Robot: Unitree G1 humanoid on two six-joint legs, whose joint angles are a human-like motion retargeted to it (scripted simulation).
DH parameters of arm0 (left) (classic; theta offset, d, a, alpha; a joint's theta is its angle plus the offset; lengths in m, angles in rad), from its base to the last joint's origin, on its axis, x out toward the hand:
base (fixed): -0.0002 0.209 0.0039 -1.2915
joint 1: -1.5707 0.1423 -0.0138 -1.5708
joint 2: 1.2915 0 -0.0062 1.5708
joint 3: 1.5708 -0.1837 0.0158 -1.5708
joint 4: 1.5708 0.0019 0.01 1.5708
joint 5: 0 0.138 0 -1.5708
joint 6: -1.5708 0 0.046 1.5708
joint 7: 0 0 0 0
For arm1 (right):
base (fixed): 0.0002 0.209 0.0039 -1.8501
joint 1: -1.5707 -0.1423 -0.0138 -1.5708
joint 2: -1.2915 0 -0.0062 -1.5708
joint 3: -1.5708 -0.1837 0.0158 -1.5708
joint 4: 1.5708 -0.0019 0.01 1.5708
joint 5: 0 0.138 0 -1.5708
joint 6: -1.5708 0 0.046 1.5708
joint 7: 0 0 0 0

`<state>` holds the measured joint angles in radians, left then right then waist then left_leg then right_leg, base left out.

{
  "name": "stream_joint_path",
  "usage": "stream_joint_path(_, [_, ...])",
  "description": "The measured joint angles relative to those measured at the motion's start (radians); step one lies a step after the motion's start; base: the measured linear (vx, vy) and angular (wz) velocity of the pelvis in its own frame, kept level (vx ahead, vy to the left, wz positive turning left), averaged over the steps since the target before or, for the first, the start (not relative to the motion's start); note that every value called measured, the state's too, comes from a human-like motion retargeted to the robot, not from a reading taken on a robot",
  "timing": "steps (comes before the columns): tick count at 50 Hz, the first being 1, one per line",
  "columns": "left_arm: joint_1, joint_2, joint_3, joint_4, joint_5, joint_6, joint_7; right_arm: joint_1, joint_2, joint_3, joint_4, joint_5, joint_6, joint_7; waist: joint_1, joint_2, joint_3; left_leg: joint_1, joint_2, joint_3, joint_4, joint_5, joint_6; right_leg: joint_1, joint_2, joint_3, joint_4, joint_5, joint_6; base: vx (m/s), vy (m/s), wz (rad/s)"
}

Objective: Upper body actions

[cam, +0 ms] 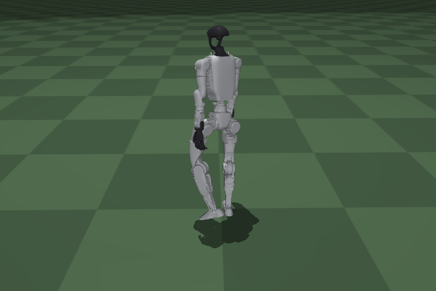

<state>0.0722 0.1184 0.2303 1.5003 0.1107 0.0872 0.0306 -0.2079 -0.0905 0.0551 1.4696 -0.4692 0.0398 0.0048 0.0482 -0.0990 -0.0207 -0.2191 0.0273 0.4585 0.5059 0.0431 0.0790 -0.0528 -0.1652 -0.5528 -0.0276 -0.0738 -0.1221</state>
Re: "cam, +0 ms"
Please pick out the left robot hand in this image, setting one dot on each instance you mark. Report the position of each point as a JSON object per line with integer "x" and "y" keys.
{"x": 198, "y": 137}

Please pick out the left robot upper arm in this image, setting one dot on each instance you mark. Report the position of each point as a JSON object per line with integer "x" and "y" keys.
{"x": 201, "y": 67}

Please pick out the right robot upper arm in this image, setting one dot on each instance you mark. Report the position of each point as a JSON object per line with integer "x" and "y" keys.
{"x": 238, "y": 66}

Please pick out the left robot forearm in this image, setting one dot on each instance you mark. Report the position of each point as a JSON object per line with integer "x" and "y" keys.
{"x": 199, "y": 110}

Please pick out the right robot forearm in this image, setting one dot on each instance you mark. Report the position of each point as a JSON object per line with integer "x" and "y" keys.
{"x": 231, "y": 102}

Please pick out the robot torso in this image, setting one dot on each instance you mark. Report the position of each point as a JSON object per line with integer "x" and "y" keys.
{"x": 221, "y": 83}

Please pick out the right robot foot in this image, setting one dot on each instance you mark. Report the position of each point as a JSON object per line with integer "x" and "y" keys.
{"x": 228, "y": 211}

